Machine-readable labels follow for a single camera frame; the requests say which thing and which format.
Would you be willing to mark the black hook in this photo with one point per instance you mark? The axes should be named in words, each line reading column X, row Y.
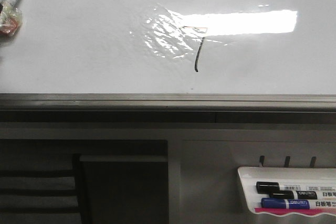
column 287, row 161
column 261, row 161

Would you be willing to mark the white plastic marker tray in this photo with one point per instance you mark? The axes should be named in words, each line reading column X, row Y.
column 248, row 176

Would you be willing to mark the middle black hook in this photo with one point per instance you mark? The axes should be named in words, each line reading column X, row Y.
column 287, row 161

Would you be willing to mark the black slatted chair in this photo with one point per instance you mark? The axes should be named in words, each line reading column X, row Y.
column 44, row 192

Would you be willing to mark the blue-capped marker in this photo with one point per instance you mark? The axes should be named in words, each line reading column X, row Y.
column 297, row 204

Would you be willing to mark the upper black-capped marker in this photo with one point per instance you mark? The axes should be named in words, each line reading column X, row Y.
column 267, row 187

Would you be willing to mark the white whiteboard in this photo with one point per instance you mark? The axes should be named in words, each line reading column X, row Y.
column 172, row 46

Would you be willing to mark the lower black-capped marker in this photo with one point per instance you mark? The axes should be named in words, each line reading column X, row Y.
column 299, row 194

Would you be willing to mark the left black hook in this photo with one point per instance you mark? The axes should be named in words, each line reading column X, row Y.
column 261, row 161

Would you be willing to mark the white marker with tape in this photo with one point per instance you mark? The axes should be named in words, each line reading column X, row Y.
column 11, row 17

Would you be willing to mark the grey whiteboard ledge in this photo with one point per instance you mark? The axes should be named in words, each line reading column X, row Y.
column 168, row 108

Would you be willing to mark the black-capped marker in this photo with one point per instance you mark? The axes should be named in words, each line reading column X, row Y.
column 267, row 187
column 299, row 194

